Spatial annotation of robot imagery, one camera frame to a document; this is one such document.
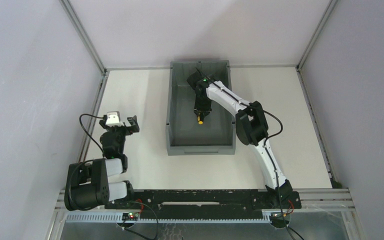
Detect aluminium frame post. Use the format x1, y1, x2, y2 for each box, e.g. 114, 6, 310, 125
59, 0, 107, 75
296, 0, 340, 72

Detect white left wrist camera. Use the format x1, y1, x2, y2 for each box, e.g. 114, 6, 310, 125
104, 111, 123, 127

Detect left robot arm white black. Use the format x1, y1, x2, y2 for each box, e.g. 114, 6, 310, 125
64, 112, 140, 211

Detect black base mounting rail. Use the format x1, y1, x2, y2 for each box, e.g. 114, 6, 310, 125
104, 189, 302, 221

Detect left aluminium frame post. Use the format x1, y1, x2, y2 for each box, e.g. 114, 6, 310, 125
59, 0, 107, 75

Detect grey plastic storage bin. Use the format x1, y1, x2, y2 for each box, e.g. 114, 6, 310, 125
165, 59, 236, 156

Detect black yellow handled screwdriver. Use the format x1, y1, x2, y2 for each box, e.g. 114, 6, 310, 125
197, 114, 204, 125

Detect grey slotted cable duct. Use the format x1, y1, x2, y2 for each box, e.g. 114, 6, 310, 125
65, 211, 272, 224

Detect black left camera cable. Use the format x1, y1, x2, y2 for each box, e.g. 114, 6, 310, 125
79, 113, 107, 157

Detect right controller board with wires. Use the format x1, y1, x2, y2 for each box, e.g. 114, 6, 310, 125
269, 212, 291, 229

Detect right aluminium frame post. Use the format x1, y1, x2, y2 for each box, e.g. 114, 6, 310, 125
296, 0, 340, 72

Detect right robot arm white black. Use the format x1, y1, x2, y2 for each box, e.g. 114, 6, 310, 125
187, 76, 293, 206

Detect left controller board with leds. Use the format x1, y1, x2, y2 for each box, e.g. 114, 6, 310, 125
121, 212, 140, 222

